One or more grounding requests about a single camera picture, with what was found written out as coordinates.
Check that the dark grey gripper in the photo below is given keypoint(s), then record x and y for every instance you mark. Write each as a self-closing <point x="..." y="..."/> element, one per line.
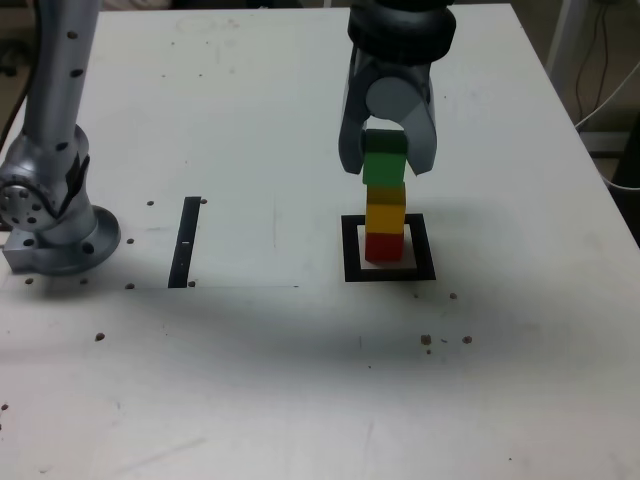
<point x="400" y="70"/>

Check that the green cube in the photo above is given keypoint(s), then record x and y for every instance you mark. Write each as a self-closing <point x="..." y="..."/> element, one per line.
<point x="384" y="167"/>

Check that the yellow cube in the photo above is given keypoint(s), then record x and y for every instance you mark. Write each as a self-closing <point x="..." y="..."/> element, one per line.
<point x="385" y="215"/>

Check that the red cube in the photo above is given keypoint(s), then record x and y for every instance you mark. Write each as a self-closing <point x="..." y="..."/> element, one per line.
<point x="384" y="247"/>

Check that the black tape square outline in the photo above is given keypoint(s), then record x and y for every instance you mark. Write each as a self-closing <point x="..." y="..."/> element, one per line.
<point x="350" y="250"/>

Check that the black tape strip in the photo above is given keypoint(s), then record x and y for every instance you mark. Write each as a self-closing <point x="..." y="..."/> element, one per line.
<point x="181" y="250"/>

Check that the white metal frame post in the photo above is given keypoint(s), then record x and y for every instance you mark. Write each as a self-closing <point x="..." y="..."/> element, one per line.
<point x="562" y="40"/>

